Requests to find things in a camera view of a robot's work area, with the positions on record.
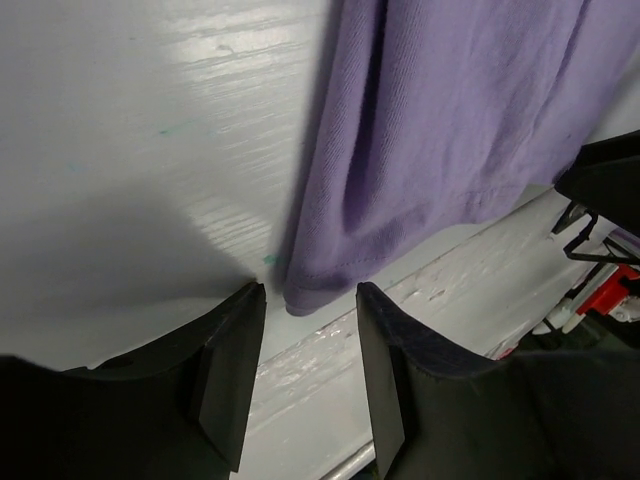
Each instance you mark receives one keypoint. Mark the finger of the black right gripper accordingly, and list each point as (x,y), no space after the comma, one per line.
(604,178)

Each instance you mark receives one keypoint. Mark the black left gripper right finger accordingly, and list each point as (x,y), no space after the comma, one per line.
(440,411)

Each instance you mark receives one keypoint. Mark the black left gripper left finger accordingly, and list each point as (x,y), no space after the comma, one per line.
(175,408)

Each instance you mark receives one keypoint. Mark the purple t shirt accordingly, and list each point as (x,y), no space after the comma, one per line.
(441,113)

